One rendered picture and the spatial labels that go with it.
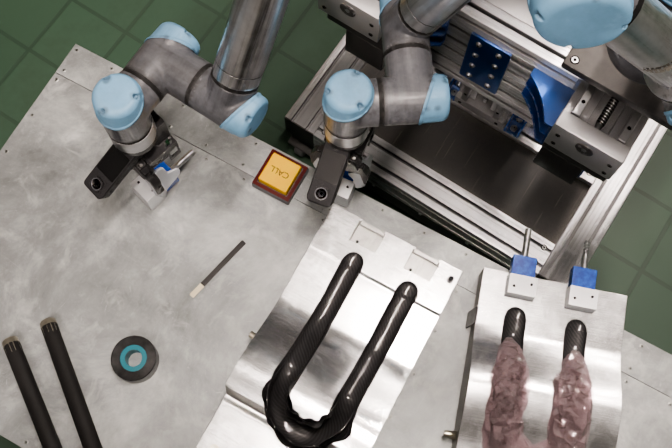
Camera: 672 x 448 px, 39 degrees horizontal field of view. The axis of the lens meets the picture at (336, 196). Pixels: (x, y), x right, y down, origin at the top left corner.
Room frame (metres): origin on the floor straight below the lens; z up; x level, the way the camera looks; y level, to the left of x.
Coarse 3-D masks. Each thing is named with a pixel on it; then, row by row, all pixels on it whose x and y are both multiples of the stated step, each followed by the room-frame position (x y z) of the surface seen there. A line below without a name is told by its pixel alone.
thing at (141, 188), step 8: (192, 152) 0.63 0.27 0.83; (184, 160) 0.62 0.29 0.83; (168, 168) 0.60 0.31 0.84; (136, 184) 0.56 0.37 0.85; (144, 184) 0.56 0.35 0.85; (136, 192) 0.55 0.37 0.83; (144, 192) 0.54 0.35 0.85; (152, 192) 0.54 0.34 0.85; (144, 200) 0.53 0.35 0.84; (152, 200) 0.53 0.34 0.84; (160, 200) 0.54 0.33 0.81; (152, 208) 0.53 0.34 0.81
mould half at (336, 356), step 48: (336, 240) 0.46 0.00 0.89; (384, 240) 0.46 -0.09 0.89; (288, 288) 0.37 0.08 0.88; (384, 288) 0.37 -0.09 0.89; (432, 288) 0.38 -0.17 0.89; (288, 336) 0.28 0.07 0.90; (336, 336) 0.29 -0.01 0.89; (240, 384) 0.19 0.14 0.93; (336, 384) 0.20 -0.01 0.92; (384, 384) 0.21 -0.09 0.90; (240, 432) 0.12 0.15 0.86
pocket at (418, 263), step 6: (414, 252) 0.44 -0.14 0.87; (420, 252) 0.44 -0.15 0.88; (408, 258) 0.43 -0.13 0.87; (414, 258) 0.44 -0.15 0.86; (420, 258) 0.44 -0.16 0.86; (426, 258) 0.43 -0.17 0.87; (432, 258) 0.43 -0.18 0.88; (408, 264) 0.42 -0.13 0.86; (414, 264) 0.43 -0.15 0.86; (420, 264) 0.43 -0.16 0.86; (426, 264) 0.43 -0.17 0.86; (432, 264) 0.43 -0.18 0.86; (438, 264) 0.42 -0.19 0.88; (408, 270) 0.41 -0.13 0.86; (414, 270) 0.41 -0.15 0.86; (420, 270) 0.41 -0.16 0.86; (426, 270) 0.41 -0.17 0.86; (432, 270) 0.42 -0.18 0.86; (420, 276) 0.40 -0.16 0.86; (426, 276) 0.40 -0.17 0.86; (432, 276) 0.40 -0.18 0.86
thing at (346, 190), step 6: (342, 180) 0.58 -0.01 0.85; (348, 180) 0.58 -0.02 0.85; (342, 186) 0.57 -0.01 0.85; (348, 186) 0.57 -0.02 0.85; (342, 192) 0.56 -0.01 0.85; (348, 192) 0.56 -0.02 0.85; (336, 198) 0.55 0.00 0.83; (342, 198) 0.55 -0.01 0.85; (348, 198) 0.55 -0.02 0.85; (342, 204) 0.55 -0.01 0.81; (348, 204) 0.55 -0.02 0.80
